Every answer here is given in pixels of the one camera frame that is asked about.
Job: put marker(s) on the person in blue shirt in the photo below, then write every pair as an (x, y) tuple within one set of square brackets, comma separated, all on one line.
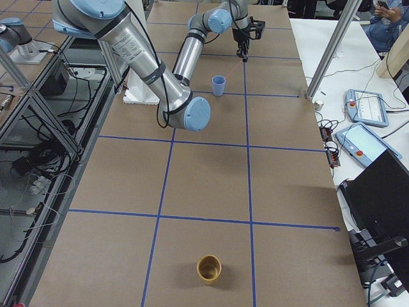
[(388, 22)]

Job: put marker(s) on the near blue teach pendant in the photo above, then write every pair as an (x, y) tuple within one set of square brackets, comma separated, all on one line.
[(363, 144)]

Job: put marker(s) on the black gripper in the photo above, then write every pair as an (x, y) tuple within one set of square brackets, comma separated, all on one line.
[(240, 37)]

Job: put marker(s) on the small metal cylinder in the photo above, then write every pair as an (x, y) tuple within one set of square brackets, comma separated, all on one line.
[(318, 105)]

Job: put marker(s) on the far blue teach pendant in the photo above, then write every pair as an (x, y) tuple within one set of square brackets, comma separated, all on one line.
[(366, 107)]

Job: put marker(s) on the pink chopstick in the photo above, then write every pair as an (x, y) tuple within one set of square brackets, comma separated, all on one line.
[(239, 63)]

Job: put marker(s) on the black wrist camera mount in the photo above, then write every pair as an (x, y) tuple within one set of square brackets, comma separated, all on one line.
[(255, 28)]

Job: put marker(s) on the blue teach pendant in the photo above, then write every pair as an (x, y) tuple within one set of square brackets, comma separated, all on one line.
[(366, 107), (363, 144)]

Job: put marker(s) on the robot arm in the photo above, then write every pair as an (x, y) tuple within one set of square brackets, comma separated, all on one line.
[(111, 22), (18, 43)]

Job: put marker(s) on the black monitor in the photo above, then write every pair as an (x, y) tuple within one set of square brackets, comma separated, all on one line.
[(378, 202)]

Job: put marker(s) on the white camera mast pedestal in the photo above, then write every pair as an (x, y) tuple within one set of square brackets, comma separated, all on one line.
[(137, 92)]

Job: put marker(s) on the blue plastic cup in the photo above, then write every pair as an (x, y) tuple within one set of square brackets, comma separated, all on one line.
[(218, 85)]

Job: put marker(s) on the aluminium frame post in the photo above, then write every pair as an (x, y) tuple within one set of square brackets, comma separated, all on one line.
[(338, 34)]

